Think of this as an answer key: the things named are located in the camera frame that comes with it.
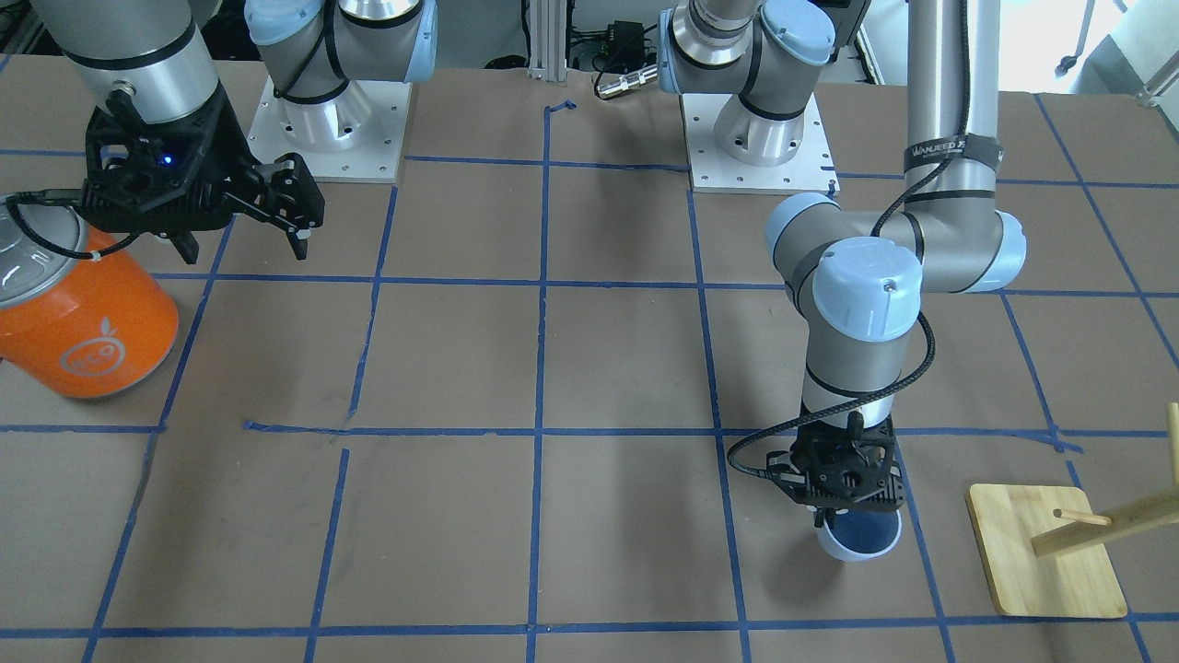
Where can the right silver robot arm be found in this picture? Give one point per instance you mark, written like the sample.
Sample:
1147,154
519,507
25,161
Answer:
312,49

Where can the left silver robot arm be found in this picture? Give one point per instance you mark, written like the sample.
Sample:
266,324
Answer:
858,278

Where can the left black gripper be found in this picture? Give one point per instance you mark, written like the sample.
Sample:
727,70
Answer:
819,520

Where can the orange can with silver lid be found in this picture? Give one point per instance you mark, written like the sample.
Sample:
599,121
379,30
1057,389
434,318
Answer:
83,328

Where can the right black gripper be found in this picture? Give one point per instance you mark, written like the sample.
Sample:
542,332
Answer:
224,150

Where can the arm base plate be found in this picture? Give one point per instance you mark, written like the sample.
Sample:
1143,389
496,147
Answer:
354,138
732,150

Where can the aluminium frame post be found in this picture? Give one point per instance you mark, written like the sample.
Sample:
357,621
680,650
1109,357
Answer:
547,24

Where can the wooden cup tree stand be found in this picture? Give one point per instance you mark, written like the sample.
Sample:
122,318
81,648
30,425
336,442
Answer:
1043,548

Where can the light blue cup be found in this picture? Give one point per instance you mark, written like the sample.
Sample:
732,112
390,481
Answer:
859,536

